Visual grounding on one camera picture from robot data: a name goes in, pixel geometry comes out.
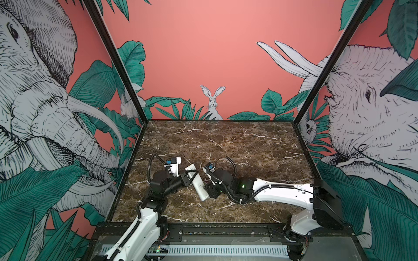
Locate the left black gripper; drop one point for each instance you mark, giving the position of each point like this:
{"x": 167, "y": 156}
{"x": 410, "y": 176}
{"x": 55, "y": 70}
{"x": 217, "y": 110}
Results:
{"x": 184, "y": 181}

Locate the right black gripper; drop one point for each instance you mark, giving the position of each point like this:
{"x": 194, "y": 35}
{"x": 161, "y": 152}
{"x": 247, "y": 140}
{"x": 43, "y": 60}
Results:
{"x": 210, "y": 188}

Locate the white remote control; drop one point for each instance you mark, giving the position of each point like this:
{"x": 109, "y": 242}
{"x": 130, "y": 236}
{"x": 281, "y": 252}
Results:
{"x": 198, "y": 184}

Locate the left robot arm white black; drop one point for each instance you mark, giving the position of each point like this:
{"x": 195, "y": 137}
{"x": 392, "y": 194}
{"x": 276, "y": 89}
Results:
{"x": 150, "y": 225}

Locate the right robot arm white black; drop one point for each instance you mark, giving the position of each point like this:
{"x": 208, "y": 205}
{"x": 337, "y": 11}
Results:
{"x": 322, "y": 206}

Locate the small circuit board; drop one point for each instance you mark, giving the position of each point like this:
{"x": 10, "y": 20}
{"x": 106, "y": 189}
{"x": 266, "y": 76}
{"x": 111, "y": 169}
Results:
{"x": 158, "y": 250}

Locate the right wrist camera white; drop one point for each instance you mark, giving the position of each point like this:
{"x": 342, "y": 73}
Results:
{"x": 209, "y": 169}

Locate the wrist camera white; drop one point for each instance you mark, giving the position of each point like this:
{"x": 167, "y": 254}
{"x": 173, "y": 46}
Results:
{"x": 209, "y": 169}
{"x": 172, "y": 166}

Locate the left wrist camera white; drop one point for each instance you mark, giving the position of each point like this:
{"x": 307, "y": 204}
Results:
{"x": 172, "y": 166}

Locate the black mounting rail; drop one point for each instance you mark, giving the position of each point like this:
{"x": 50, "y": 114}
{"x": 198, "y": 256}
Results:
{"x": 274, "y": 232}

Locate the white slotted cable duct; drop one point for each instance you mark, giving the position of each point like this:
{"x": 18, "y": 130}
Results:
{"x": 228, "y": 250}

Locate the left black frame post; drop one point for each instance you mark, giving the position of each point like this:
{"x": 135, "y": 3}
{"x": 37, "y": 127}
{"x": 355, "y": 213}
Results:
{"x": 96, "y": 17}

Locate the black frame post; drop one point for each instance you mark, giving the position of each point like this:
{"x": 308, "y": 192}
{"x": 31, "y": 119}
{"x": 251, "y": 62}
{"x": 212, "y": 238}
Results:
{"x": 96, "y": 17}
{"x": 354, "y": 22}

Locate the right black frame post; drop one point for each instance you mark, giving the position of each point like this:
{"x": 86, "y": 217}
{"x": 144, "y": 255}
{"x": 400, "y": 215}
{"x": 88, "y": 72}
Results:
{"x": 354, "y": 22}

